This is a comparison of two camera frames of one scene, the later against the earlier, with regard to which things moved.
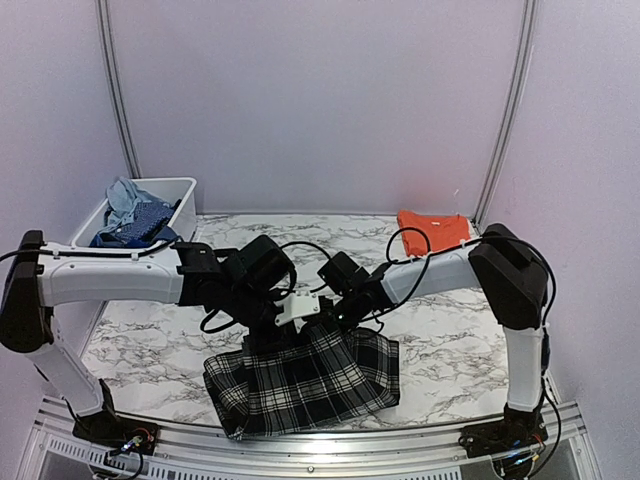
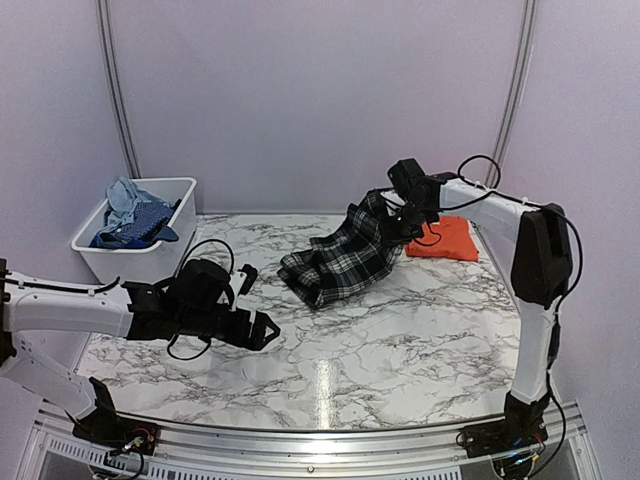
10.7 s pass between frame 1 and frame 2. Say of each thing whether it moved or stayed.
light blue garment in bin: stayed
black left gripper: moved
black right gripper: moved
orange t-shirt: stayed
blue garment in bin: stayed
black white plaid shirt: moved
